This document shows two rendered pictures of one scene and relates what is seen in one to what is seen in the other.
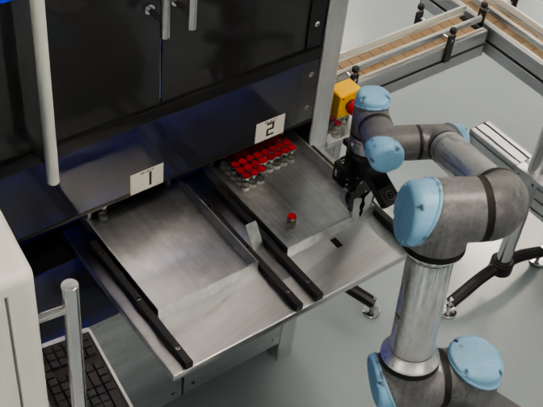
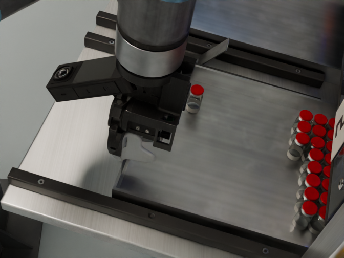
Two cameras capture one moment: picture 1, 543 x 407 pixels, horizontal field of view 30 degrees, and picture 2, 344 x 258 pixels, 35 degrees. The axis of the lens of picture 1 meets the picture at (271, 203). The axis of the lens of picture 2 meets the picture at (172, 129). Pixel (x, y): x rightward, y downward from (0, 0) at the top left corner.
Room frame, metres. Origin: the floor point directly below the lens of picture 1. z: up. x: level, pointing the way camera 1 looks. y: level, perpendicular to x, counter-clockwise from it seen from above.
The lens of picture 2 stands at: (2.04, -0.44, 1.54)
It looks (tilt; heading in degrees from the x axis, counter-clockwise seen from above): 53 degrees down; 137
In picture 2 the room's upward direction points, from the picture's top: 12 degrees clockwise
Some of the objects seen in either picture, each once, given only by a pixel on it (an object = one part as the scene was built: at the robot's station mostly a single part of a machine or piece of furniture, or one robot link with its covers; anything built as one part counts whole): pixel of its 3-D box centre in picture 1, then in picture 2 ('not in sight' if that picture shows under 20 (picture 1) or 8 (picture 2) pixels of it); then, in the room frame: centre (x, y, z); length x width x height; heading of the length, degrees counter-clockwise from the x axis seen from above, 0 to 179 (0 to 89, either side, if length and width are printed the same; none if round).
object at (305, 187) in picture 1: (287, 188); (250, 154); (1.78, -0.03, 0.90); 0.34 x 0.26 x 0.04; 42
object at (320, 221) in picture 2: (260, 159); (325, 173); (1.86, 0.04, 0.90); 0.18 x 0.02 x 0.05; 132
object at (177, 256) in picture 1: (167, 241); (283, 11); (1.56, 0.22, 0.90); 0.34 x 0.26 x 0.04; 41
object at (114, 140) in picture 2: not in sight; (119, 129); (1.71, -0.22, 0.99); 0.05 x 0.02 x 0.09; 131
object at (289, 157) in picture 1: (266, 165); (310, 169); (1.85, 0.02, 0.90); 0.18 x 0.02 x 0.05; 132
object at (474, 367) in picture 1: (467, 374); not in sight; (1.24, -0.43, 0.96); 0.13 x 0.12 x 0.14; 103
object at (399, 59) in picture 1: (385, 57); not in sight; (2.33, -0.27, 0.92); 0.69 x 0.16 x 0.16; 131
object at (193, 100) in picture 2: (291, 223); (194, 99); (1.66, -0.05, 0.90); 0.02 x 0.02 x 0.04
